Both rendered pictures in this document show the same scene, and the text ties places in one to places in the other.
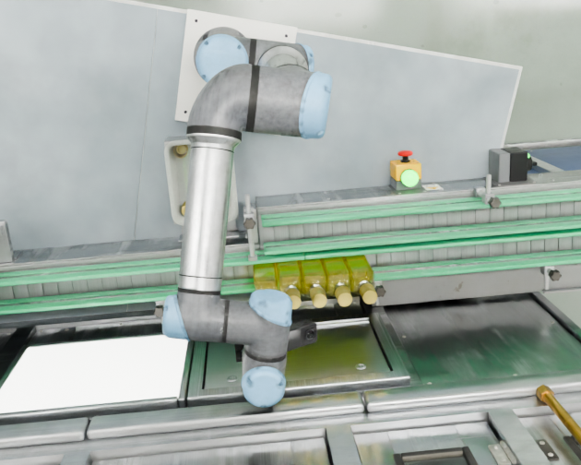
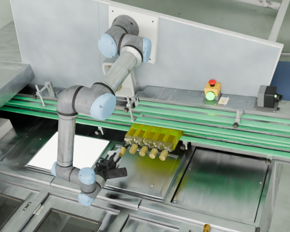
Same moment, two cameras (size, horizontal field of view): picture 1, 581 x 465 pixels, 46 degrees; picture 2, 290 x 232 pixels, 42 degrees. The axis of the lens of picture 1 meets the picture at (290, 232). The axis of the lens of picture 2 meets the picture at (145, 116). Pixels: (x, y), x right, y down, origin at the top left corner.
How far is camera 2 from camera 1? 1.19 m
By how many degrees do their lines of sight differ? 35
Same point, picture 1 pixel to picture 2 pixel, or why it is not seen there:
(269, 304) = (81, 177)
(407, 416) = (150, 217)
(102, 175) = (86, 66)
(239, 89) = (68, 101)
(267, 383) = (84, 200)
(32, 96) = (56, 32)
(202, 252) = (60, 153)
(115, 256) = not seen: hidden behind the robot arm
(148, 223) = not seen: hidden behind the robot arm
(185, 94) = not seen: hidden behind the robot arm
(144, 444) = (64, 194)
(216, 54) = (103, 44)
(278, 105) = (82, 110)
